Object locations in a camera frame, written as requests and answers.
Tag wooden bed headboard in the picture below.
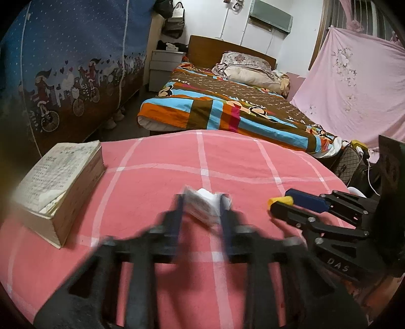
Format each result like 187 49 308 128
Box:
188 35 276 71

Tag hanging dark handbag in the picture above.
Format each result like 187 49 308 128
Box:
163 2 186 38

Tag white cable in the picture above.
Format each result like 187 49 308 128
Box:
367 158 382 195

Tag bed with colourful blanket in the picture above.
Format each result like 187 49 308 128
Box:
137 61 344 159

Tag brown patterned bag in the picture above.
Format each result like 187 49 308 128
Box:
334 146 364 186

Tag green covered wall unit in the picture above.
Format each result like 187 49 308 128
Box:
248 0 293 34

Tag beige wooden cabinet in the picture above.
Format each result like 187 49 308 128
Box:
144 13 165 86

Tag blue printed fabric wardrobe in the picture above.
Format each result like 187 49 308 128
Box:
0 0 155 159

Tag beige pillow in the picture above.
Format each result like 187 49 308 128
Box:
223 65 282 94

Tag thick old book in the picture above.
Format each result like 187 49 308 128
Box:
13 140 106 249

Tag yellow plastic piece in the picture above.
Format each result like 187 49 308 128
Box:
267 196 293 209

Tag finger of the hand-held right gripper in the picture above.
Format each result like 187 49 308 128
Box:
270 202 369 239
285 189 377 222

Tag barred window with wooden frame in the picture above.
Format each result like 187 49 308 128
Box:
308 0 405 73

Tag black handbag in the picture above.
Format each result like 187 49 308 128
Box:
153 0 174 16

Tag white nightstand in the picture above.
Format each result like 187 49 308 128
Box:
148 50 187 92

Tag pink checked cloth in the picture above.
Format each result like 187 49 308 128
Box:
0 130 358 325

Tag pink hanging sheet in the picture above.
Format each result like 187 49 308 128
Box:
289 27 405 149

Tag floral pillow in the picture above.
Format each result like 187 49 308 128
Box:
211 51 273 78

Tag black items with tissue box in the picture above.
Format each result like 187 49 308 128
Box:
156 40 187 53

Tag pink curtain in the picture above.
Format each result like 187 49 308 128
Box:
340 0 363 30

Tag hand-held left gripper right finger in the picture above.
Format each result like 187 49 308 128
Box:
220 194 369 329

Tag wall photos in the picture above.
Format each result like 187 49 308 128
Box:
223 0 246 13

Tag white paper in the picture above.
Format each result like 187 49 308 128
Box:
182 187 224 227

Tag yellowish crumpled fabric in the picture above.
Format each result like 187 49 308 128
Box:
272 70 290 97

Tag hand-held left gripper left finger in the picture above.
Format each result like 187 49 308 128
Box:
33 193 187 329

